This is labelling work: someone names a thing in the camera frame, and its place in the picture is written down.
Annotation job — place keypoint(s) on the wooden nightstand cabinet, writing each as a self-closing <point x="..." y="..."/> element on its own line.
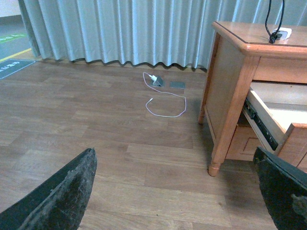
<point x="242" y="54"/>

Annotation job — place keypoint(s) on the wooden drawer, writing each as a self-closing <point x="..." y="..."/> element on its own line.
<point x="243" y="144"/>
<point x="283" y="109"/>

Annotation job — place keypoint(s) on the grey floor sign sticker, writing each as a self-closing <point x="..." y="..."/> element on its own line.
<point x="11" y="66"/>

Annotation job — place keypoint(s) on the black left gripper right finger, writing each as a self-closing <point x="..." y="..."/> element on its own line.
<point x="284" y="190"/>

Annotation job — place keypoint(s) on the black drawer slide rail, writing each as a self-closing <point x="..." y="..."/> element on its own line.
<point x="253" y="115"/>

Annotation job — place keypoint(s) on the white wall plug adapter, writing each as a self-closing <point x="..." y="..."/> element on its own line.
<point x="153" y="77"/>

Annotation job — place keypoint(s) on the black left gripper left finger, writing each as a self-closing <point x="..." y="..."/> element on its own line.
<point x="59" y="203"/>

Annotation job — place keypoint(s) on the open metal floor socket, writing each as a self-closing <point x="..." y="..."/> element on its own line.
<point x="157" y="82"/>

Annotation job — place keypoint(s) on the closed metal floor plate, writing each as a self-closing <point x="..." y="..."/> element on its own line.
<point x="177" y="85"/>

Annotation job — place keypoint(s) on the pale green pleated curtain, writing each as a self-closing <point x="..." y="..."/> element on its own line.
<point x="143" y="31"/>

